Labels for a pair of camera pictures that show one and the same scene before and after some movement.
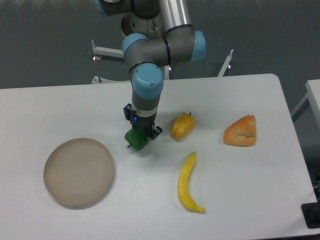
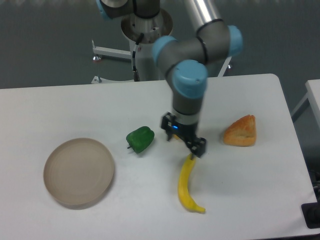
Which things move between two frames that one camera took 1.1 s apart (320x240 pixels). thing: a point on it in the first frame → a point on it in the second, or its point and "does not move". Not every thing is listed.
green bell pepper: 136,137 does not move
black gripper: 137,121 → 187,132
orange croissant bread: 242,133 does not move
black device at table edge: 311,214 does not move
